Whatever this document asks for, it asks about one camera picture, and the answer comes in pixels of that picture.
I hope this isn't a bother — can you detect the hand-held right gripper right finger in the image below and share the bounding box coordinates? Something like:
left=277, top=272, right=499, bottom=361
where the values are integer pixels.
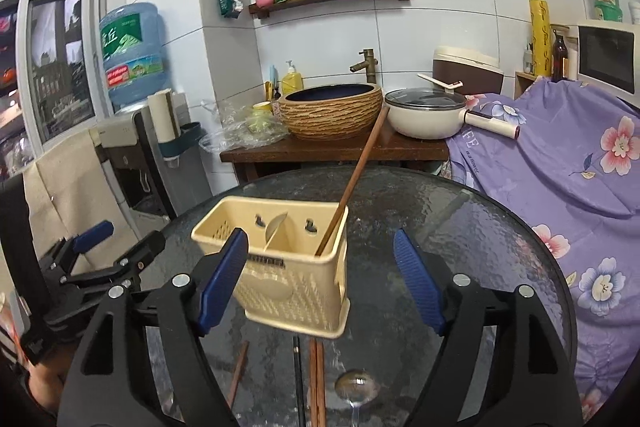
left=392, top=228, right=586, bottom=427

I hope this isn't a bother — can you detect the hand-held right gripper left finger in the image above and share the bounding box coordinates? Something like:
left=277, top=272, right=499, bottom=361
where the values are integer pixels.
left=56, top=229, right=250, bottom=427

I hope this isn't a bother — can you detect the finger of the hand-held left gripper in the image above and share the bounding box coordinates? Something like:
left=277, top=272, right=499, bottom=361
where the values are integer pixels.
left=37, top=220, right=115, bottom=278
left=62, top=230, right=167, bottom=293

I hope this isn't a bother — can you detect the cream plastic utensil holder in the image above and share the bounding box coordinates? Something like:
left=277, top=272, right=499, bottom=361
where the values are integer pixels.
left=191, top=196, right=351, bottom=340

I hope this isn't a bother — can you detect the brown wooden chopstick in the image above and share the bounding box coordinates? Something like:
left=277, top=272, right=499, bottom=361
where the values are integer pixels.
left=226, top=341, right=250, bottom=410
left=309, top=339, right=319, bottom=427
left=316, top=341, right=327, bottom=427
left=314, top=105, right=391, bottom=257

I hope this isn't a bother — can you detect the person's left forearm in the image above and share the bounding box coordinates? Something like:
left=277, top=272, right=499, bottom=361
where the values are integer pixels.
left=25, top=347, right=68, bottom=413

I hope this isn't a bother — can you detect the beige cloth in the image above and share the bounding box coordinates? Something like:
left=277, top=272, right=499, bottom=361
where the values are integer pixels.
left=22, top=129, right=151, bottom=278

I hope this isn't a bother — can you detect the water dispenser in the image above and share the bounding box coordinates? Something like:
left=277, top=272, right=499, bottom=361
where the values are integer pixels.
left=97, top=104, right=178, bottom=220

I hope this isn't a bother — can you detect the metal spoon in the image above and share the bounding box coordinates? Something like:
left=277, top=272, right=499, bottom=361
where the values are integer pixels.
left=334, top=369, right=378, bottom=427

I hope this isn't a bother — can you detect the black chopstick thin gold band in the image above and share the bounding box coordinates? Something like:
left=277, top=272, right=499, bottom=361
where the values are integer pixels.
left=293, top=336, right=307, bottom=427

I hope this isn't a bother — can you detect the clear plastic bag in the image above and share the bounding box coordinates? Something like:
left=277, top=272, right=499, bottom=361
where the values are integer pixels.
left=200, top=99, right=291, bottom=152

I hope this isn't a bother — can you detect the dark wooden cabinet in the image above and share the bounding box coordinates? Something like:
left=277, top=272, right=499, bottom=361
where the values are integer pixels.
left=220, top=129, right=451, bottom=182

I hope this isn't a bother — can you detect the purple floral cloth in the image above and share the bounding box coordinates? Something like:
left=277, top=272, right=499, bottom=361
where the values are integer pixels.
left=445, top=76, right=640, bottom=423

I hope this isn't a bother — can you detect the yellow cup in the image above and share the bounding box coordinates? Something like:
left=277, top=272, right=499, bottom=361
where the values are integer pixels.
left=252, top=102, right=275, bottom=132

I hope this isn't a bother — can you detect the window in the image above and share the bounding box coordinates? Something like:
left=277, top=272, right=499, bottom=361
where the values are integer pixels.
left=0, top=0, right=108, bottom=148

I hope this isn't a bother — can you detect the blue water bottle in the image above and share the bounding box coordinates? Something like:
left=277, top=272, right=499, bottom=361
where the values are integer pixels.
left=99, top=3, right=170, bottom=110

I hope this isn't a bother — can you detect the glass pot lid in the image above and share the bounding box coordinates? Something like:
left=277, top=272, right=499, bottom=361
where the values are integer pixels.
left=385, top=88, right=468, bottom=110

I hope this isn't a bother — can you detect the woven pattern basin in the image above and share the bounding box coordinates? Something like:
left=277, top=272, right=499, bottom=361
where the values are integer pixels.
left=277, top=83, right=383, bottom=141

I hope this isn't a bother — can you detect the yellow dish soap bottle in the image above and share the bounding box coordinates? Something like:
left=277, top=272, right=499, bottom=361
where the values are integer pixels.
left=281, top=60, right=305, bottom=96

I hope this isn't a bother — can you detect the brown cream rice cooker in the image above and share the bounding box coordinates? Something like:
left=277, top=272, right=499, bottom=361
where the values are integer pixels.
left=432, top=46, right=505, bottom=96

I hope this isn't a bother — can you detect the light wooden shelf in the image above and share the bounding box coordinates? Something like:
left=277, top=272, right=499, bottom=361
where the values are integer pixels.
left=514, top=71, right=538, bottom=100

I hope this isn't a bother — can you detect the bronze faucet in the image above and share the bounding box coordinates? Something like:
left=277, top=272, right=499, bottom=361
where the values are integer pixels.
left=349, top=48, right=377, bottom=84

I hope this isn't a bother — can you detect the brown glass bottle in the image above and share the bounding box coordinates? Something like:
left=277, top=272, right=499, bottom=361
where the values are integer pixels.
left=551, top=29, right=570, bottom=82

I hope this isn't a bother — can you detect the yellow roll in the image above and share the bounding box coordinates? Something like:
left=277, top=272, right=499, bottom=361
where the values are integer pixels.
left=529, top=0, right=551, bottom=78

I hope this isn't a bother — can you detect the white microwave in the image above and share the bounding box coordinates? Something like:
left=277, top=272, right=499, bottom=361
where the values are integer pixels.
left=575, top=19, right=640, bottom=96

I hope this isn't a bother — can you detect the cream pot with handle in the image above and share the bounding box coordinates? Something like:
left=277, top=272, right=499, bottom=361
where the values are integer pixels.
left=384, top=97, right=521, bottom=141

